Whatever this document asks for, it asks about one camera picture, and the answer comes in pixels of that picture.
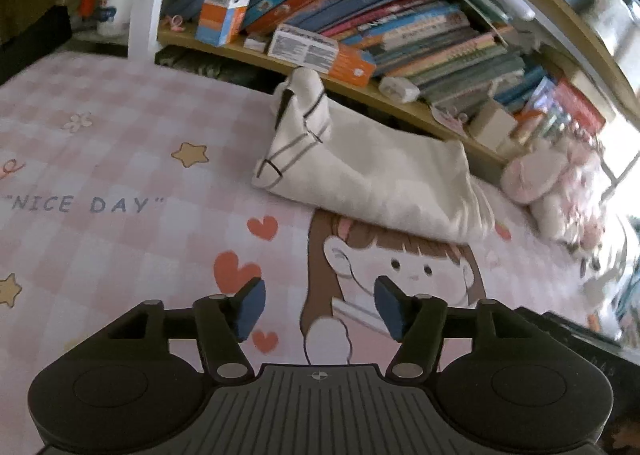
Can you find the white pink plush bunny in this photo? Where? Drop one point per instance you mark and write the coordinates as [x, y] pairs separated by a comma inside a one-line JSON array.
[[535, 175]]

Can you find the pink checked cartoon desk mat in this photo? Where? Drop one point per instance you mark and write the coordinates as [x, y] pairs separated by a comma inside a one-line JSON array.
[[125, 160]]

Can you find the black chair back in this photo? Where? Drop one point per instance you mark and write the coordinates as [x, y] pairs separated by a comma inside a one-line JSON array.
[[30, 50]]

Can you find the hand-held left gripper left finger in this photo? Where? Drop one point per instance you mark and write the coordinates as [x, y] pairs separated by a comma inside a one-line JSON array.
[[250, 307]]

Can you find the pink hair clip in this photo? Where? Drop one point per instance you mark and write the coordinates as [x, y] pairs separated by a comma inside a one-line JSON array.
[[176, 23]]

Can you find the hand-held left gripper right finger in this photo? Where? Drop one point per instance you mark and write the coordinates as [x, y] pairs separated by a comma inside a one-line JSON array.
[[390, 310]]

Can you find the flat white orange box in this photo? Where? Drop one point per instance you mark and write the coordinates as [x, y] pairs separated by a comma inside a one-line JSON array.
[[310, 47]]

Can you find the white tub green lid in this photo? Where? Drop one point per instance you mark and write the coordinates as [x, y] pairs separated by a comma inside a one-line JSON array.
[[115, 10]]

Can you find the small white case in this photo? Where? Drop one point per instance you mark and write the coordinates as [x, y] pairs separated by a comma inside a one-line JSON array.
[[399, 89]]

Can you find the row of colourful books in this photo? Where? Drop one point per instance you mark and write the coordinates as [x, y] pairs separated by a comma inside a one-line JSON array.
[[390, 20]]

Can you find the cream printed T-shirt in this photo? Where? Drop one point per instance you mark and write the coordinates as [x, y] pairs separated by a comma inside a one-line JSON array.
[[390, 185]]

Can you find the red thick book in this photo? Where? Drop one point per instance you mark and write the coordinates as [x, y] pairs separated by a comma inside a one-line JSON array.
[[580, 107]]

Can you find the small cardboard box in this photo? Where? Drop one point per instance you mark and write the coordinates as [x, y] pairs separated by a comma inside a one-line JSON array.
[[492, 122]]

